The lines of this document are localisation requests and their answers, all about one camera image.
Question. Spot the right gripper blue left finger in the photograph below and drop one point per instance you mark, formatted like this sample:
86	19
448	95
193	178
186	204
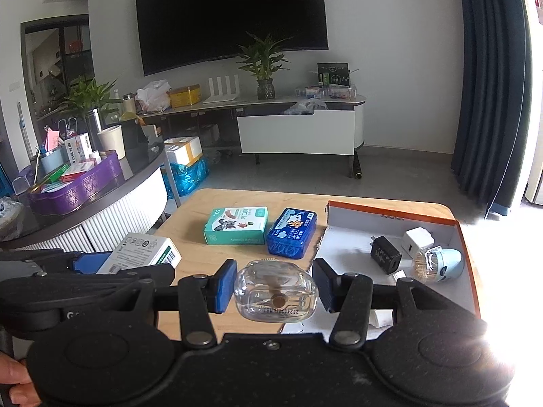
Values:
223	284

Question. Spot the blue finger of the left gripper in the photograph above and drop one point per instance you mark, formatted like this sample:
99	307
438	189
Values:
90	263

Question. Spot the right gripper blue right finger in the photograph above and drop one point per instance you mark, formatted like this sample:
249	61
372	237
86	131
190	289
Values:
328	283

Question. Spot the clear glass liquid bottle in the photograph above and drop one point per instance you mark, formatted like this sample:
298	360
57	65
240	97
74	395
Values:
273	291

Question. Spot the green bandage box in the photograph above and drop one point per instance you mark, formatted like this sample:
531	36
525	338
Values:
236	226

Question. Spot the blue floss pick box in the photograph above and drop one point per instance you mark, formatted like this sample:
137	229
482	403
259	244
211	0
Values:
291	233

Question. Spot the person's left hand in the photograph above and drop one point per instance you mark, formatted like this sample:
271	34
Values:
14	374

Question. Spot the round dark side table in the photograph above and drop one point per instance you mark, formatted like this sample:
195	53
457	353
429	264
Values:
133	206

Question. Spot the white small carton box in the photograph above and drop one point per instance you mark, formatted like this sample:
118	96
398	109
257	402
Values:
141	250

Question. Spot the black power adapter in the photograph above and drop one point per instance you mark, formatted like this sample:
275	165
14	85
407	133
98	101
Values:
385	255

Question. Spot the purple patterned tray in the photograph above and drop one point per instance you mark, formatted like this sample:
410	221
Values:
107	174

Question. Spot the white USB charger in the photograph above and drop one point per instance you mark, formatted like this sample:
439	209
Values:
415	240

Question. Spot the light blue toothpick holder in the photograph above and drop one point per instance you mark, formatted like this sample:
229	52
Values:
438	264

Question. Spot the blue plastic bag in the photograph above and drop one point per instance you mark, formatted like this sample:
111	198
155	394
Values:
188	178

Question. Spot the black roll on floor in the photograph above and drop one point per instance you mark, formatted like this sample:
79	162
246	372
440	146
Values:
356	168

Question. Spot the white paper cup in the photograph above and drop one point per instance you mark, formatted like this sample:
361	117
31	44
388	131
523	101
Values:
111	139

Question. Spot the white orange cardboard box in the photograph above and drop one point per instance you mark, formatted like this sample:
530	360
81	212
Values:
184	151

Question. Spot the white TV console cabinet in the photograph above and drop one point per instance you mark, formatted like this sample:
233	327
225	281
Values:
263	128

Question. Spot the white plastic bag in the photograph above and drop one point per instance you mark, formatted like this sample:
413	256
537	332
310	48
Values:
154	96

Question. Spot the white wifi router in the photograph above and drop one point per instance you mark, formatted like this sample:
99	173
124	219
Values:
223	89

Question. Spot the yellow box on console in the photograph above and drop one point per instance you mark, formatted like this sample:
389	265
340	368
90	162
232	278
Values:
189	95

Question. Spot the dark blue curtain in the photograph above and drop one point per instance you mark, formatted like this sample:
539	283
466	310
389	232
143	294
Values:
493	126

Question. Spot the dark green display box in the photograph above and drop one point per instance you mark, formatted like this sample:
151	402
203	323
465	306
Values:
333	73

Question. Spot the potted bamboo plant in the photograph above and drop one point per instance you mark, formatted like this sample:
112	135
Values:
263	58

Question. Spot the large black television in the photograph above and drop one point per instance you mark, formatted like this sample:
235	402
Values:
175	33

